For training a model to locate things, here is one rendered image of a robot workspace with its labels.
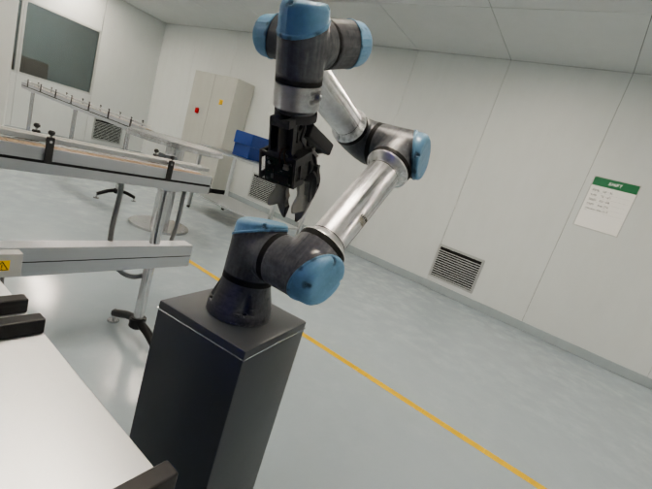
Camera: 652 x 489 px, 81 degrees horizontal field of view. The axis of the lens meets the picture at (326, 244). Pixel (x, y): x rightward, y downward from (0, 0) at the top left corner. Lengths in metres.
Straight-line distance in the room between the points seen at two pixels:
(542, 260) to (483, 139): 1.62
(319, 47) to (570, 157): 4.59
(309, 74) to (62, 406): 0.51
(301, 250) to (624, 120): 4.65
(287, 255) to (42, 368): 0.43
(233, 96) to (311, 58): 6.60
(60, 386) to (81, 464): 0.11
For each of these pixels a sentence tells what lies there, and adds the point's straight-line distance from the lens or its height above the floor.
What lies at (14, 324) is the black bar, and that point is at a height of 0.90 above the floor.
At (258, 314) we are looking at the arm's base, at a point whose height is 0.82.
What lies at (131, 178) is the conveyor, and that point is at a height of 0.87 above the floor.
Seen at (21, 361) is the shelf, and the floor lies 0.88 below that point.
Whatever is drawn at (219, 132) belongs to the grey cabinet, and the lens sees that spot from 7.28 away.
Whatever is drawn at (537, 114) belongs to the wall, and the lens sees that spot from 5.22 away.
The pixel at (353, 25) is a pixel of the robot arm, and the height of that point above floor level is 1.40.
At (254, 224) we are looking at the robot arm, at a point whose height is 1.01.
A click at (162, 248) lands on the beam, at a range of 2.06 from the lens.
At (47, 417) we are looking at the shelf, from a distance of 0.47.
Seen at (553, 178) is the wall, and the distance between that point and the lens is 5.05.
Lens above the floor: 1.18
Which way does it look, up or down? 12 degrees down
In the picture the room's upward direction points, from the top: 18 degrees clockwise
